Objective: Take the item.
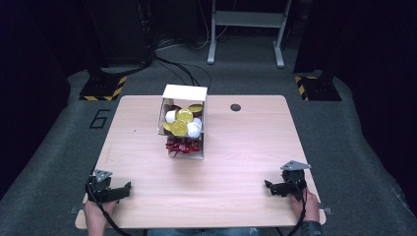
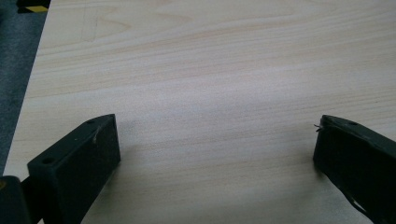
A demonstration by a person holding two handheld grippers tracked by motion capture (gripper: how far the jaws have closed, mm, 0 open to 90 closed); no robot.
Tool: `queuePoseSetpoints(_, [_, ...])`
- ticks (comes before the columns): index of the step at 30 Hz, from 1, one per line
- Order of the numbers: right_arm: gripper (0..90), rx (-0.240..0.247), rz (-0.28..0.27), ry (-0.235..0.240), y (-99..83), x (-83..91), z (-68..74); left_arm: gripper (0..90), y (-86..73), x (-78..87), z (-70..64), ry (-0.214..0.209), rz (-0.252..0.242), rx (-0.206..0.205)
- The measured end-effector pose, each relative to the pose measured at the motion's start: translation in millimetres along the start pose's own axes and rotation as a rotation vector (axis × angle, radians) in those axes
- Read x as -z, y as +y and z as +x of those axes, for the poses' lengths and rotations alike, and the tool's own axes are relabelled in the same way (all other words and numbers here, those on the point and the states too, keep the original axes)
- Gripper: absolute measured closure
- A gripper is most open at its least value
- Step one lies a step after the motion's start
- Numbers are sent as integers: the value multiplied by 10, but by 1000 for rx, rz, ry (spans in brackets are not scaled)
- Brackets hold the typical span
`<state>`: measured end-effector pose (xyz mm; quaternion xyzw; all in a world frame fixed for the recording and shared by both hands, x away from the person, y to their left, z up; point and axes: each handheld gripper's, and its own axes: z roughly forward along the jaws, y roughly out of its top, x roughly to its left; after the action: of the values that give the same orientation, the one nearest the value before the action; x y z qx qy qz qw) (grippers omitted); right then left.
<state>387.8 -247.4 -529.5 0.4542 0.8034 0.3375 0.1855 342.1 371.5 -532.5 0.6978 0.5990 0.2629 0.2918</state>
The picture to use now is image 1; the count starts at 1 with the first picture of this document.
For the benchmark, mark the black hazard-striped stand base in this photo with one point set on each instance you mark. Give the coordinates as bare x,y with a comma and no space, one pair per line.
103,88
316,88

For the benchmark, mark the pile of red packets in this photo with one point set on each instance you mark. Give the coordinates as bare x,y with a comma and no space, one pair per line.
182,146

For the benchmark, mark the person's left hand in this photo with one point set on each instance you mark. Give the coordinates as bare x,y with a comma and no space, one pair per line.
96,211

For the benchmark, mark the white two-tier cardboard box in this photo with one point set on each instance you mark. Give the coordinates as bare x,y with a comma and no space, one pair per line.
185,92

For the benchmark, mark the round black table grommet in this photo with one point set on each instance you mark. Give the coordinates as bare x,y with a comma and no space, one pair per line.
235,107

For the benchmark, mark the person's right hand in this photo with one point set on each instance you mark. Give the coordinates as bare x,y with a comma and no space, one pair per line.
309,206

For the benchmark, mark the grey table bracket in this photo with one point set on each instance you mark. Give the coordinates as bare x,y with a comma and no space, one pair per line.
327,210
74,209

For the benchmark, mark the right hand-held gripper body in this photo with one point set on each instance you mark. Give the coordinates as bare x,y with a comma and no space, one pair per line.
294,178

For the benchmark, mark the white creamer cup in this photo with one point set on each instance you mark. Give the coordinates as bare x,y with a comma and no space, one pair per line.
193,130
197,121
170,116

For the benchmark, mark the white metal stand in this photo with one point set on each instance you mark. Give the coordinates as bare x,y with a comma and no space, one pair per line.
246,19

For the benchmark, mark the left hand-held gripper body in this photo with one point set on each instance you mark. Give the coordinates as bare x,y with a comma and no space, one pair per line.
98,186

